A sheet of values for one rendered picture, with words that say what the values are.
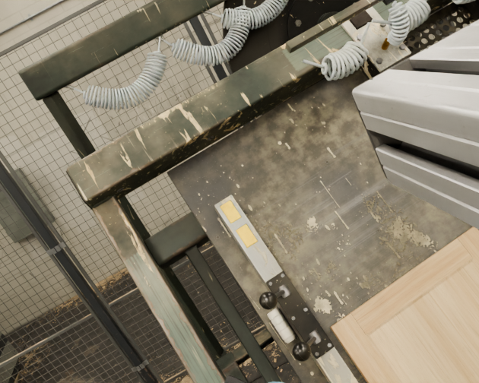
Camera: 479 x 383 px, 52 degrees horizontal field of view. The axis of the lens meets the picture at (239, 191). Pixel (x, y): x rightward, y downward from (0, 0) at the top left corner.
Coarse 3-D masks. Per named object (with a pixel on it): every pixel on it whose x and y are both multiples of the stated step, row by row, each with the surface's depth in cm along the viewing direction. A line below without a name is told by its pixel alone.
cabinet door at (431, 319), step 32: (448, 256) 117; (416, 288) 115; (448, 288) 115; (352, 320) 112; (384, 320) 112; (416, 320) 113; (448, 320) 113; (352, 352) 110; (384, 352) 111; (416, 352) 111; (448, 352) 111
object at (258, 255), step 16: (240, 208) 118; (224, 224) 120; (240, 224) 116; (240, 240) 115; (256, 256) 114; (272, 256) 114; (256, 272) 116; (272, 272) 113; (288, 320) 112; (336, 352) 108; (320, 368) 109; (336, 368) 107
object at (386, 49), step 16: (384, 0) 112; (352, 32) 125; (368, 32) 125; (384, 32) 125; (400, 32) 114; (368, 48) 123; (384, 48) 123; (400, 48) 123; (368, 64) 128; (384, 64) 122
